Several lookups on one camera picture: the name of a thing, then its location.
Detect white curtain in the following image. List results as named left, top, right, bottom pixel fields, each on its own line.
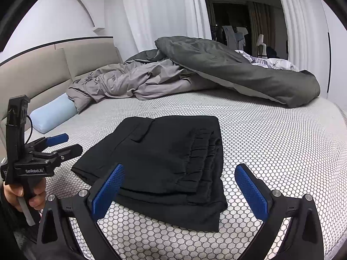
left=119, top=0, right=213, bottom=60
left=272, top=0, right=330, bottom=98

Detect white striped cloth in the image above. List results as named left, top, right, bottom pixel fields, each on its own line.
left=234, top=49, right=300, bottom=72

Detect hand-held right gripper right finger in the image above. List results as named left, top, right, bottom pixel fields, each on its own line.
left=234, top=163, right=324, bottom=260

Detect hanging clothes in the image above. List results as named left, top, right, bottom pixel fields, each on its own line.
left=211, top=25, right=250, bottom=50

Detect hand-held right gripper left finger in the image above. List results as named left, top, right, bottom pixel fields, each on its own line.
left=36, top=163, right=126, bottom=260

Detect black pants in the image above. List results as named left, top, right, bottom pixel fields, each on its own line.
left=71, top=115, right=228, bottom=233

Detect person's left hand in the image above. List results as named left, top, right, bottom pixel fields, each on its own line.
left=3, top=180, right=47, bottom=212

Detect beige padded headboard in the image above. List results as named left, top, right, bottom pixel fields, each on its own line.
left=0, top=36, right=124, bottom=141

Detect person's left forearm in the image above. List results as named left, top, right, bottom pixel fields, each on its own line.
left=0, top=187, right=41, bottom=252

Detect white textured bed cover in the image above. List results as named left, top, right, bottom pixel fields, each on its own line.
left=0, top=87, right=345, bottom=260

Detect dark grey duvet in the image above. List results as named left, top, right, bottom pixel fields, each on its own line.
left=125, top=36, right=321, bottom=109

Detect light blue pillow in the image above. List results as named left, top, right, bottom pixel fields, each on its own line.
left=29, top=92, right=78, bottom=134

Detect white chair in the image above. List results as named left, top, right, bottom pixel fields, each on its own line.
left=256, top=34, right=267, bottom=59

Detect light grey bed sheet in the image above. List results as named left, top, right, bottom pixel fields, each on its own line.
left=66, top=59, right=217, bottom=114

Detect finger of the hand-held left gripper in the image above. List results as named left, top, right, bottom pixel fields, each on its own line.
left=26, top=133, right=69, bottom=152
left=30, top=144, right=83, bottom=166

